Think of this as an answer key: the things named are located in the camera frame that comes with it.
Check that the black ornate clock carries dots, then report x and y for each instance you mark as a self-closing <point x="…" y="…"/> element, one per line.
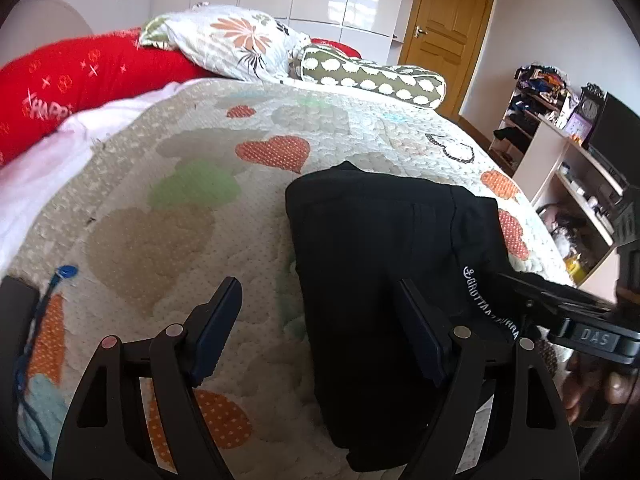
<point x="591" y="107"/>

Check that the beige headboard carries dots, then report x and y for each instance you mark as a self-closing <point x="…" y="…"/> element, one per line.
<point x="45" y="25"/>

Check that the red printed duvet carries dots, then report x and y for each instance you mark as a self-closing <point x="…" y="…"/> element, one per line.
<point x="60" y="85"/>

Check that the black television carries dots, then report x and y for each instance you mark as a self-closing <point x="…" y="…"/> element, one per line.
<point x="620" y="130"/>

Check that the black pants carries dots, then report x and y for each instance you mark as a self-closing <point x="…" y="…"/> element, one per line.
<point x="360" y="240"/>

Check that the heart-patterned quilt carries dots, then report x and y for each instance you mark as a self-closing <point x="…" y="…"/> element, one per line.
<point x="175" y="240"/>

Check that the purple picture frame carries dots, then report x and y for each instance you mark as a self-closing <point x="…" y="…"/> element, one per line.
<point x="579" y="127"/>

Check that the wooden door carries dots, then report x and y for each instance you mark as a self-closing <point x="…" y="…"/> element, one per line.
<point x="450" y="35"/>

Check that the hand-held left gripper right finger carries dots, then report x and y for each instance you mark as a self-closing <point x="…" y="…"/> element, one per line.
<point x="425" y="335"/>

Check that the beige television cabinet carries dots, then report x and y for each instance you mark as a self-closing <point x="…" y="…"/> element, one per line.
<point x="545" y="160"/>

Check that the dark flat object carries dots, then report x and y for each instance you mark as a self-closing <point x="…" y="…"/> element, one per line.
<point x="15" y="335"/>

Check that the floral pillow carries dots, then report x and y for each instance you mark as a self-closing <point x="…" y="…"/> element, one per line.
<point x="235" y="35"/>

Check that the yellow toy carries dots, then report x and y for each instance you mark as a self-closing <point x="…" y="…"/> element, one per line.
<point x="576" y="270"/>

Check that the open clothes rack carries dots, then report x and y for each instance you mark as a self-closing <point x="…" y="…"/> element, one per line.
<point x="510" y="120"/>

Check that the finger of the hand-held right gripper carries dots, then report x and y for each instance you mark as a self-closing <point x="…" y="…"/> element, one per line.
<point x="555" y="297"/>

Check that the person's right hand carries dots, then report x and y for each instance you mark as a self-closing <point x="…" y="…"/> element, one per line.
<point x="580" y="385"/>

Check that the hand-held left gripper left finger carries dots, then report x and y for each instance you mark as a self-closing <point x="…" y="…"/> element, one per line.
<point x="220" y="330"/>

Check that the pile of mixed clothes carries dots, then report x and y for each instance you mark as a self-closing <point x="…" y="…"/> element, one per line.
<point x="542" y="82"/>

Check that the plush toys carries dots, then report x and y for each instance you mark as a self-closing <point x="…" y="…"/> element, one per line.
<point x="562" y="230"/>

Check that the white bed sheet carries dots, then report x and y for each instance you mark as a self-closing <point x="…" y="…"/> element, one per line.
<point x="40" y="175"/>

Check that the green polka-dot bolster pillow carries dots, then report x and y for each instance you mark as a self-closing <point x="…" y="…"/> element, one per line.
<point x="375" y="77"/>

